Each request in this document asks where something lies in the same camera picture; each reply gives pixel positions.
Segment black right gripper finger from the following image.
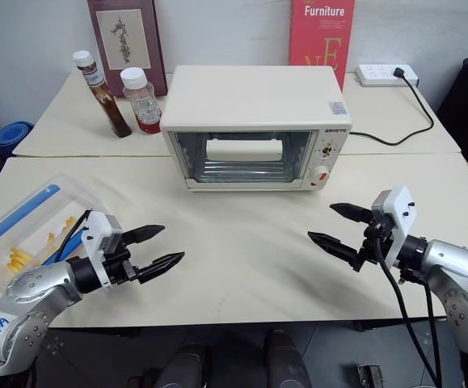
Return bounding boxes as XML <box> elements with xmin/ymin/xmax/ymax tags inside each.
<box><xmin>329</xmin><ymin>202</ymin><xmax>374</xmax><ymax>225</ymax></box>
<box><xmin>306</xmin><ymin>231</ymin><xmax>365</xmax><ymax>273</ymax></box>

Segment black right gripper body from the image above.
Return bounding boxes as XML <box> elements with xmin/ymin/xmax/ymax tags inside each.
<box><xmin>356</xmin><ymin>217</ymin><xmax>395</xmax><ymax>264</ymax></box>

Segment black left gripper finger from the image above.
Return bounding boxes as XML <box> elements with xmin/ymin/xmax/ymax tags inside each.
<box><xmin>120</xmin><ymin>224</ymin><xmax>167</xmax><ymax>246</ymax></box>
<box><xmin>136</xmin><ymin>251</ymin><xmax>186</xmax><ymax>285</ymax></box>

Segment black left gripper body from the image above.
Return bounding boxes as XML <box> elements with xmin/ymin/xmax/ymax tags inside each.
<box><xmin>103</xmin><ymin>247</ymin><xmax>141</xmax><ymax>286</ymax></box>

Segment cream white toaster oven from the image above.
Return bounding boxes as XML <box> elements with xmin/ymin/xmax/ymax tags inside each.
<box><xmin>159</xmin><ymin>65</ymin><xmax>352</xmax><ymax>194</ymax></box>

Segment dark rounded shape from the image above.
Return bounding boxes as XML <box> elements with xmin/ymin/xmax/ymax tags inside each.
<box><xmin>152</xmin><ymin>343</ymin><xmax>211</xmax><ymax>388</ymax></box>
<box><xmin>264</xmin><ymin>329</ymin><xmax>312</xmax><ymax>388</ymax></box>

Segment clear plastic box blue latches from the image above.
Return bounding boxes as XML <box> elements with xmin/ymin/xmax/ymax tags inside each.
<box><xmin>0</xmin><ymin>173</ymin><xmax>105</xmax><ymax>290</ymax></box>

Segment short ketchup bottle white cap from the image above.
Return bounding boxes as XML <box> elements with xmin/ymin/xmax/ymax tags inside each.
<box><xmin>120</xmin><ymin>66</ymin><xmax>162</xmax><ymax>134</ymax></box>

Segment tall dark sauce bottle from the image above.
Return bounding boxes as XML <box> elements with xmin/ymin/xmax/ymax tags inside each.
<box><xmin>72</xmin><ymin>49</ymin><xmax>133</xmax><ymax>139</ymax></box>

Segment white power strip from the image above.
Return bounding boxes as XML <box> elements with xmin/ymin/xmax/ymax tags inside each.
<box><xmin>355</xmin><ymin>63</ymin><xmax>420</xmax><ymax>88</ymax></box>

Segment blue rolled mat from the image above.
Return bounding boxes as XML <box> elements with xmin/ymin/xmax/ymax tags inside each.
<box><xmin>0</xmin><ymin>123</ymin><xmax>35</xmax><ymax>157</ymax></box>

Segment red furniture book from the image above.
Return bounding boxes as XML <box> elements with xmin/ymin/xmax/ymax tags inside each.
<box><xmin>288</xmin><ymin>0</ymin><xmax>356</xmax><ymax>92</ymax></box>

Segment brown book with plant picture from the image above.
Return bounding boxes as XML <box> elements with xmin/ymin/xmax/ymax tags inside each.
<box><xmin>86</xmin><ymin>0</ymin><xmax>168</xmax><ymax>97</ymax></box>

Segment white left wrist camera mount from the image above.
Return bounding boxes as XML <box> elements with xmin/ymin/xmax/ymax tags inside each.
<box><xmin>80</xmin><ymin>209</ymin><xmax>124</xmax><ymax>290</ymax></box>

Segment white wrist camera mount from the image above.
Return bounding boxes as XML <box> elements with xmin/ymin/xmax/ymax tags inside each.
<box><xmin>80</xmin><ymin>209</ymin><xmax>124</xmax><ymax>290</ymax></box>
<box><xmin>370</xmin><ymin>186</ymin><xmax>417</xmax><ymax>268</ymax></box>

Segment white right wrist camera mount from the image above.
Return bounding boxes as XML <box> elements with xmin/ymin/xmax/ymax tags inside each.
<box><xmin>370</xmin><ymin>186</ymin><xmax>417</xmax><ymax>268</ymax></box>

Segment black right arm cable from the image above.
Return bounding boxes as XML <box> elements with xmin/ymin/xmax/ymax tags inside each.
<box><xmin>373</xmin><ymin>226</ymin><xmax>445</xmax><ymax>388</ymax></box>

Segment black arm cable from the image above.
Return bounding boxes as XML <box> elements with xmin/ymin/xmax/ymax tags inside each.
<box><xmin>373</xmin><ymin>226</ymin><xmax>445</xmax><ymax>388</ymax></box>
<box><xmin>53</xmin><ymin>209</ymin><xmax>91</xmax><ymax>264</ymax></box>

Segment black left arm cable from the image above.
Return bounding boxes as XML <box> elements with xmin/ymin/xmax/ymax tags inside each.
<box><xmin>53</xmin><ymin>209</ymin><xmax>91</xmax><ymax>264</ymax></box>

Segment white plastic cylindrical handle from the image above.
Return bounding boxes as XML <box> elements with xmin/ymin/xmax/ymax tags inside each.
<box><xmin>204</xmin><ymin>137</ymin><xmax>285</xmax><ymax>163</ymax></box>

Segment black power cable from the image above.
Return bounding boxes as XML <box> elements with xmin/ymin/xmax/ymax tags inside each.
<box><xmin>348</xmin><ymin>67</ymin><xmax>436</xmax><ymax>146</ymax></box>

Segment small dark metal bracket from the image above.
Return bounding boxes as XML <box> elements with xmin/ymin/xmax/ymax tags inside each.
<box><xmin>356</xmin><ymin>363</ymin><xmax>382</xmax><ymax>388</ymax></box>

